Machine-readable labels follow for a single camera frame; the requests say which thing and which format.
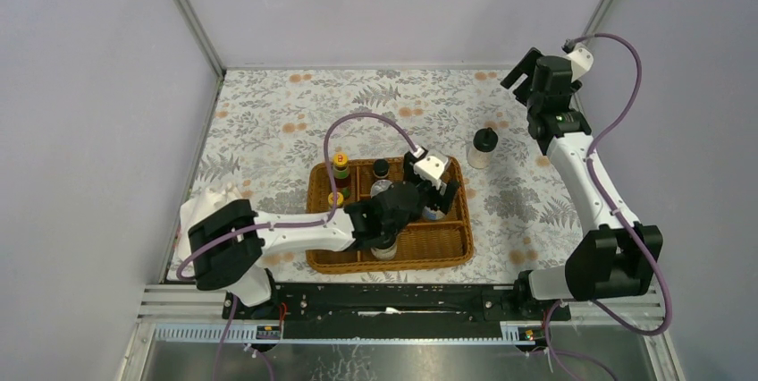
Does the small dark spice jar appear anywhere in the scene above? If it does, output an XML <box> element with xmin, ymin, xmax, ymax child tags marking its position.
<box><xmin>372</xmin><ymin>158</ymin><xmax>390</xmax><ymax>182</ymax></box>

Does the silver lid shaker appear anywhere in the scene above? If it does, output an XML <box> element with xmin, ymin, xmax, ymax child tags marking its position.
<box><xmin>422</xmin><ymin>206</ymin><xmax>448</xmax><ymax>222</ymax></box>

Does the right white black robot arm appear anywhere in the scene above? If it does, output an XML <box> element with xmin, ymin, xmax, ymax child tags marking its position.
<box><xmin>501</xmin><ymin>45</ymin><xmax>662</xmax><ymax>320</ymax></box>

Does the black spout seed bottle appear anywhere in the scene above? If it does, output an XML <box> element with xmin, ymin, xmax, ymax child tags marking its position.
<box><xmin>467</xmin><ymin>127</ymin><xmax>499</xmax><ymax>169</ymax></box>

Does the purple cable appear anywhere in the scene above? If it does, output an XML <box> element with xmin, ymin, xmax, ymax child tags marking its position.
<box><xmin>542</xmin><ymin>33</ymin><xmax>674</xmax><ymax>381</ymax></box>
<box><xmin>175</xmin><ymin>113</ymin><xmax>425</xmax><ymax>381</ymax></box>

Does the black cap white jar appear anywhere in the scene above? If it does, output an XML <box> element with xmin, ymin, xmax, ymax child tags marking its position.
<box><xmin>370</xmin><ymin>234</ymin><xmax>398</xmax><ymax>261</ymax></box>

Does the yellow cap sauce bottle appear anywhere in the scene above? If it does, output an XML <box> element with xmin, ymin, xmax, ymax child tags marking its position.
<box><xmin>327</xmin><ymin>190</ymin><xmax>345</xmax><ymax>212</ymax></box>
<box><xmin>332</xmin><ymin>152</ymin><xmax>351</xmax><ymax>199</ymax></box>

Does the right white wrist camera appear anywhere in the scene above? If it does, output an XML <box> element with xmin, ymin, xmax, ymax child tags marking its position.
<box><xmin>562</xmin><ymin>39</ymin><xmax>594</xmax><ymax>82</ymax></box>

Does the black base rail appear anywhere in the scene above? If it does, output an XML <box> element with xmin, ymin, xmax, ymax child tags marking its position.
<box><xmin>222</xmin><ymin>283</ymin><xmax>571</xmax><ymax>340</ymax></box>

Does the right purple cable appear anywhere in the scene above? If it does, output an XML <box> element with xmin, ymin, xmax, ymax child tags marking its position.
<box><xmin>542</xmin><ymin>33</ymin><xmax>674</xmax><ymax>381</ymax></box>

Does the floral table mat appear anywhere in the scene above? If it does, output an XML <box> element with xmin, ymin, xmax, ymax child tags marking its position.
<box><xmin>189</xmin><ymin>70</ymin><xmax>583</xmax><ymax>284</ymax></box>

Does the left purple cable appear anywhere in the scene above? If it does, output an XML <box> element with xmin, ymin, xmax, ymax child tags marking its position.
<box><xmin>175</xmin><ymin>113</ymin><xmax>425</xmax><ymax>381</ymax></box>

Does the white crumpled cloth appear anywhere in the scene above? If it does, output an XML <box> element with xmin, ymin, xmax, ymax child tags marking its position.
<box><xmin>176</xmin><ymin>182</ymin><xmax>243</xmax><ymax>258</ymax></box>

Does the wicker divided basket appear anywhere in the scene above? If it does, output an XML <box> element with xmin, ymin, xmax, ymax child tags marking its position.
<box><xmin>306</xmin><ymin>157</ymin><xmax>474</xmax><ymax>275</ymax></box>

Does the blue label shaker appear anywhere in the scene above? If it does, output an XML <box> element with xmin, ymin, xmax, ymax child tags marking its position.
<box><xmin>370</xmin><ymin>179</ymin><xmax>393</xmax><ymax>198</ymax></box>

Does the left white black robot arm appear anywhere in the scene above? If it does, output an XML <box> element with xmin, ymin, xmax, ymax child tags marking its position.
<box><xmin>176</xmin><ymin>149</ymin><xmax>459</xmax><ymax>319</ymax></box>

